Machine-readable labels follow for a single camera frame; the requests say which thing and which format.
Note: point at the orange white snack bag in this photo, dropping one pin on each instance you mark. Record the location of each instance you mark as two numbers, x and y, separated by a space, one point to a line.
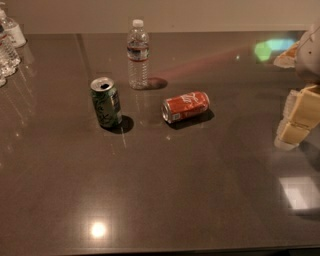
287 58

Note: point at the red coke can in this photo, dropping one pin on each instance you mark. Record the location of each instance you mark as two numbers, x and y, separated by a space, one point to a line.
184 106

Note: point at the clear water bottle left edge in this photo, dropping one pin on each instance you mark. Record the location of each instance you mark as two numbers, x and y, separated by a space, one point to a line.
9 58

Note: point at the clear bottle bottom left edge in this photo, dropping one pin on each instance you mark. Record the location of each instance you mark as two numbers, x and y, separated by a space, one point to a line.
2 80

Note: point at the green soda can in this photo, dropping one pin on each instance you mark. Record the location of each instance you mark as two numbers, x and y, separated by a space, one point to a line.
106 102

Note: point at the white labelled bottle far left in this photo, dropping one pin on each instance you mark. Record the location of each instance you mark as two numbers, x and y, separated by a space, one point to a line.
13 30

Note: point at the clear plastic water bottle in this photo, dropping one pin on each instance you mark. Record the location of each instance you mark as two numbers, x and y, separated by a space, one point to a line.
138 55

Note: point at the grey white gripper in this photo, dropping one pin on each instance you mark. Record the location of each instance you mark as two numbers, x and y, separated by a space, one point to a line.
309 59

